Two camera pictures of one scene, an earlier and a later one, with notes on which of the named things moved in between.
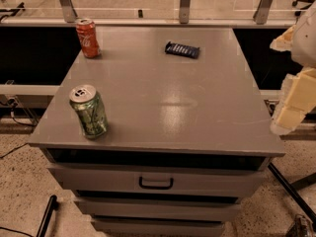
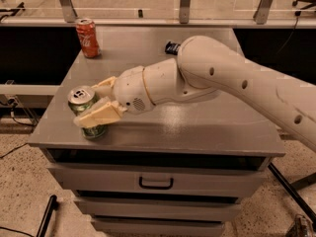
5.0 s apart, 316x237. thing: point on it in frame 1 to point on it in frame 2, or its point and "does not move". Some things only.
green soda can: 89,105 does not move
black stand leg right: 293,194 does not move
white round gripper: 305,46 to 130,89
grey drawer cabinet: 188,139 does not move
